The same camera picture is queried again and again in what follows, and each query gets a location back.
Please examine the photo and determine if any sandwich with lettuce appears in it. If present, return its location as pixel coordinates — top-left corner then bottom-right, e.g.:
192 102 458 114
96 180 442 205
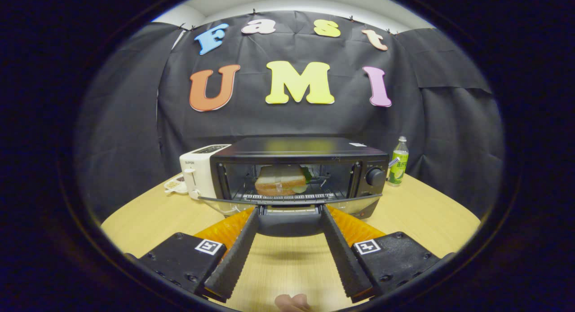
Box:
254 165 313 197

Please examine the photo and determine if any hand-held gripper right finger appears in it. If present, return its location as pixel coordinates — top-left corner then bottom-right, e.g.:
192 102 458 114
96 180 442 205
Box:
321 205 454 303

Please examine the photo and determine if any black toaster oven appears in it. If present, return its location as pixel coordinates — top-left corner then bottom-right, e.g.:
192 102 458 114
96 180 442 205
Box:
198 137 390 237

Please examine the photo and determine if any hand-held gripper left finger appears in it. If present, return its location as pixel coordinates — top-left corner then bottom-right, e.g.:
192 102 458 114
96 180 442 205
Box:
124 206 260 303

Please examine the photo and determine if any small white dish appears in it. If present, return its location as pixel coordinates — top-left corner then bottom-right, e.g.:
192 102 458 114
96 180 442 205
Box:
164 174 189 195

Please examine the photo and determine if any white pop-up toaster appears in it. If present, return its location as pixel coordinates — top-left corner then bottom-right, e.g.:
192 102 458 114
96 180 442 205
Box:
179 144 232 201

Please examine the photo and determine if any green label drink bottle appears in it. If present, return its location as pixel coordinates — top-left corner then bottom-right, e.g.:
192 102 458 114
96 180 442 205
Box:
387 136 409 187

